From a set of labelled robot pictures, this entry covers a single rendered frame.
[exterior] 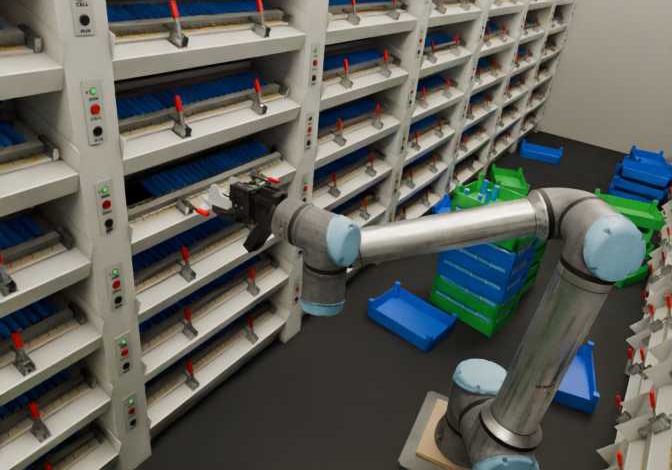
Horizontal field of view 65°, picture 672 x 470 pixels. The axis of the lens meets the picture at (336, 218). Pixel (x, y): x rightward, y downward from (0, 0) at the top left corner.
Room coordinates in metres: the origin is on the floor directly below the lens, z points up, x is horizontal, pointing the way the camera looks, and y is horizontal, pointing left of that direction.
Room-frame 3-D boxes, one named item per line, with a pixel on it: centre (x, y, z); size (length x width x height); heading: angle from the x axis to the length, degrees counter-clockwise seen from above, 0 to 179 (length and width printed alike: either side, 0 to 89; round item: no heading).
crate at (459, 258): (1.84, -0.62, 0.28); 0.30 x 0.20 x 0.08; 49
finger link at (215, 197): (1.01, 0.26, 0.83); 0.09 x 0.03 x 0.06; 67
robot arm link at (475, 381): (1.08, -0.45, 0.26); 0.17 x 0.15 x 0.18; 5
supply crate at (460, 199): (1.84, -0.62, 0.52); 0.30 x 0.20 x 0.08; 49
